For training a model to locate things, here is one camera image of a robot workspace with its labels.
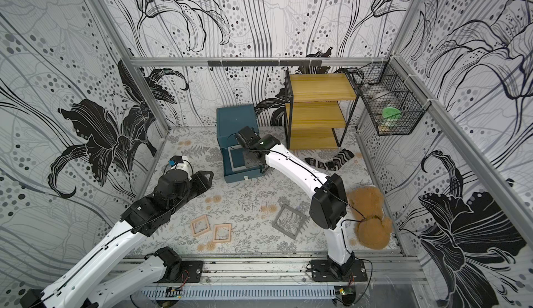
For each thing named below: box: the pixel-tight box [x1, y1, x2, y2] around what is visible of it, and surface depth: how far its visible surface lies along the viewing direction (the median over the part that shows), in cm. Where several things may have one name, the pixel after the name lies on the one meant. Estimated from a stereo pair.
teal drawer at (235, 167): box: [220, 144, 266, 184], surface depth 87 cm
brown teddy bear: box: [347, 185, 393, 250], surface depth 76 cm
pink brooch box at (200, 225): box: [190, 214, 211, 238], surface depth 85 cm
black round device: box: [335, 285, 357, 307], surface depth 71 cm
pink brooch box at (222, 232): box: [213, 223, 232, 243], surface depth 83 cm
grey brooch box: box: [272, 203, 307, 241], surface depth 86 cm
